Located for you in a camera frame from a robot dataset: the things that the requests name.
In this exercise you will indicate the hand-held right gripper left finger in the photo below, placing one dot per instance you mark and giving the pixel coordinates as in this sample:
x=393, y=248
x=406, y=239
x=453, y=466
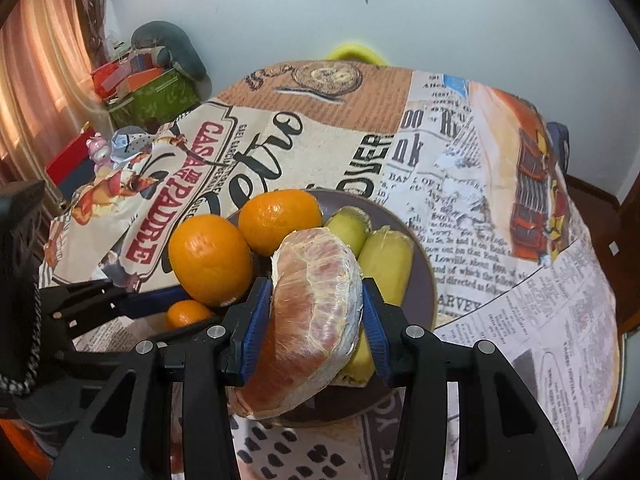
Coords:
x=252, y=330

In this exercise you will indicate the peeled pomelo piece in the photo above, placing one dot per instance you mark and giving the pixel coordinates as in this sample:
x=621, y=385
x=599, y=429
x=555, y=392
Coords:
x=320, y=305

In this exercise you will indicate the small pink toy figure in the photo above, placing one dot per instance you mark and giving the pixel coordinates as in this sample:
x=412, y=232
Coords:
x=98, y=150

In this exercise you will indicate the grey round plate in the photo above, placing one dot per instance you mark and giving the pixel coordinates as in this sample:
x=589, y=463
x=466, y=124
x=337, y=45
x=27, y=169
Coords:
x=425, y=285

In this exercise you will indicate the large orange with sticker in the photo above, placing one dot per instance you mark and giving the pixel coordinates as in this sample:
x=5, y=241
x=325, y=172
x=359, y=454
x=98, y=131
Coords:
x=210, y=260

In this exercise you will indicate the green patterned storage box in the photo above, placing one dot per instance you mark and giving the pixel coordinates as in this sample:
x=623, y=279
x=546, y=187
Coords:
x=155, y=100

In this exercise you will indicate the pink orange curtain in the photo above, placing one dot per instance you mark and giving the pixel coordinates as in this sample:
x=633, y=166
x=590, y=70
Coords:
x=45, y=60

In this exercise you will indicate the printed blanket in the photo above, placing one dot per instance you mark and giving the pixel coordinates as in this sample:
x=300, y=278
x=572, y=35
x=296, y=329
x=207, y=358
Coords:
x=500, y=280

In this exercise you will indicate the red box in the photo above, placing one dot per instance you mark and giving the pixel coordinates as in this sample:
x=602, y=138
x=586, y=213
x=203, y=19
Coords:
x=70, y=160

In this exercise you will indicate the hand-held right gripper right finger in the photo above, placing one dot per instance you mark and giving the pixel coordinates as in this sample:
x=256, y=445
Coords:
x=377, y=340

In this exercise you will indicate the corn cob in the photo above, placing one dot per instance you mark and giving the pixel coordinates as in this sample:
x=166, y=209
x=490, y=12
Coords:
x=347, y=227
x=387, y=265

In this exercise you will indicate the small tangerine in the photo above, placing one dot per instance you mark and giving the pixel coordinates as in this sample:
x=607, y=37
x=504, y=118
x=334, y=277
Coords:
x=187, y=314

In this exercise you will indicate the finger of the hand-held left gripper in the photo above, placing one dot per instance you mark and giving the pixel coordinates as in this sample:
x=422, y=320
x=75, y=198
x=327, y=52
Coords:
x=150, y=303
x=100, y=360

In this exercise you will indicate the red gift boxes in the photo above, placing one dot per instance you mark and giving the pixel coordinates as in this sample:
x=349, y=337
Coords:
x=122, y=72

